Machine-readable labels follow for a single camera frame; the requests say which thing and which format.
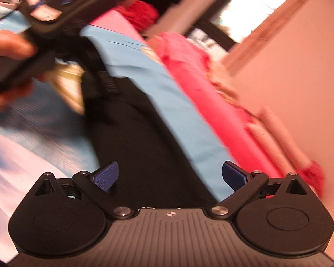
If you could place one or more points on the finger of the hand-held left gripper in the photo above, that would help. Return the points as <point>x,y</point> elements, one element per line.
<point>107,80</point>

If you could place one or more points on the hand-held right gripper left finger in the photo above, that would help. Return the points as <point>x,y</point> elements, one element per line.
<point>107,176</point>

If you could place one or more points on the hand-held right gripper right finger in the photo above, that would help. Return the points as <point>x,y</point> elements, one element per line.
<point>233,175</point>

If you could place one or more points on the black pants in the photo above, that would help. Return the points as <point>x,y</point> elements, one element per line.
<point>144,144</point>

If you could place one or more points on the person's left hand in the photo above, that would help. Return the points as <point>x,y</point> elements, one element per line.
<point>8,43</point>

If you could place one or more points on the pink pillow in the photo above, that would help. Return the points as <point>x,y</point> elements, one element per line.
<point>278,136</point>

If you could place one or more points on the red fuzzy cloth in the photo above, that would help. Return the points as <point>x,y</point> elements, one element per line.
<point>142,15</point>

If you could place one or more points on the light blue bedsheet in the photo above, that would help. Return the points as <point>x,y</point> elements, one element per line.
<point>178,103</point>

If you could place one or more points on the red blanket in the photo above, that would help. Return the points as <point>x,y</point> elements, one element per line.
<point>211,97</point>

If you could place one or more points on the window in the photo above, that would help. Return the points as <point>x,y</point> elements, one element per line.
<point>253,2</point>

